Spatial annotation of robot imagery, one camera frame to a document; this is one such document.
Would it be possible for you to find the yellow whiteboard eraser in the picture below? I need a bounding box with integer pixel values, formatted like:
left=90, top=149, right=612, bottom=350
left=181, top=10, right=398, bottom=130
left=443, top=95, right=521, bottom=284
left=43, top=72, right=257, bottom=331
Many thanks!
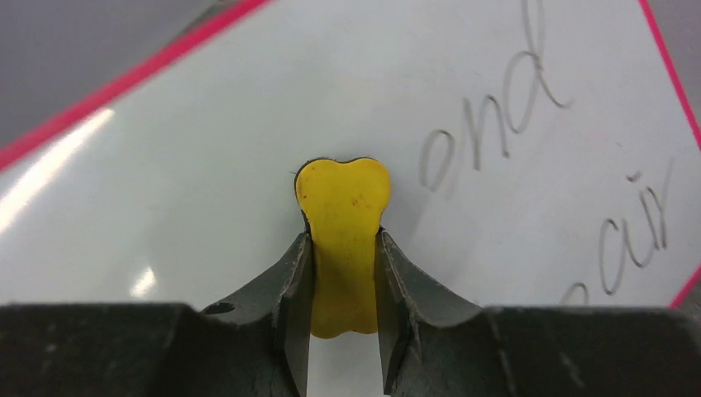
left=295, top=158, right=391, bottom=339

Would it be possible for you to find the pink framed whiteboard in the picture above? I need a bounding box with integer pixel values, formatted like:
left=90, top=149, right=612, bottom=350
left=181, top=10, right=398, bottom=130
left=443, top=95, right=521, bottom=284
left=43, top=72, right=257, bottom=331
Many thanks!
left=1, top=1, right=700, bottom=396

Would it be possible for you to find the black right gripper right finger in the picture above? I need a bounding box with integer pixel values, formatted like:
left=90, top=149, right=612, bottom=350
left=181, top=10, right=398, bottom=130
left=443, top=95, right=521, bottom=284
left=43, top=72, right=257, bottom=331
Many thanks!
left=374, top=231, right=700, bottom=396

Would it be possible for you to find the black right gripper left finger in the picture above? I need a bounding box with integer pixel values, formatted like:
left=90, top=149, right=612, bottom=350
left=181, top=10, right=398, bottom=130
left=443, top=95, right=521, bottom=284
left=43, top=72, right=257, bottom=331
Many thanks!
left=1, top=233, right=313, bottom=396

